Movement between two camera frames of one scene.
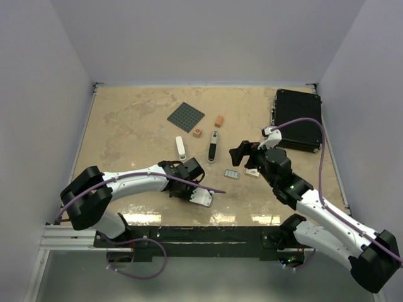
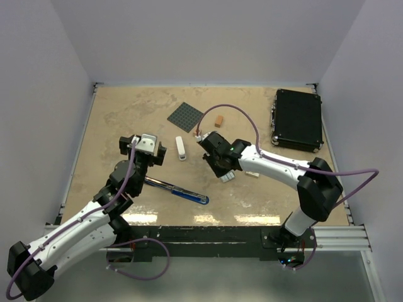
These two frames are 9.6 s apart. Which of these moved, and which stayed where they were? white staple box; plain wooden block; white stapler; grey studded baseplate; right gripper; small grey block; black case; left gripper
Moved: left gripper; right gripper; small grey block
Stayed: white staple box; grey studded baseplate; plain wooden block; white stapler; black case
